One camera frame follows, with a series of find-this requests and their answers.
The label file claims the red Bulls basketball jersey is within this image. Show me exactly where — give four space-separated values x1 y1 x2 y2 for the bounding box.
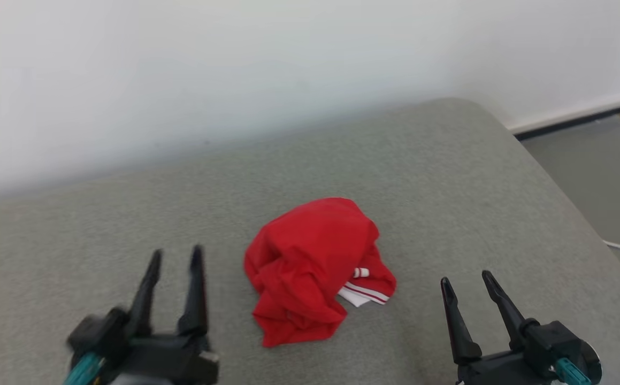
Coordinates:
243 197 397 348

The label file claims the teal right gripper cable plug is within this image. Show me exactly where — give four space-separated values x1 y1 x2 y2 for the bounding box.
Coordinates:
555 357 591 385

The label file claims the white and black baseboard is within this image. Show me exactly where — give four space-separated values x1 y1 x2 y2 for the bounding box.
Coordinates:
505 86 620 141

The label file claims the teal left gripper cable plug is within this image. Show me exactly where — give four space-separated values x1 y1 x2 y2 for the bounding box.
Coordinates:
64 353 104 385

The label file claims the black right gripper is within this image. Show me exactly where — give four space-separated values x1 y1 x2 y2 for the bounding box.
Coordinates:
440 270 603 385

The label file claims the teal gripper cable plug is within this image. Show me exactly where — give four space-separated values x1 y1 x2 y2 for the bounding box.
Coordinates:
555 357 591 385
64 353 104 385

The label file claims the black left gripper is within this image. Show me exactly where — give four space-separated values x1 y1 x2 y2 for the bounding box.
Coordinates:
66 245 219 385

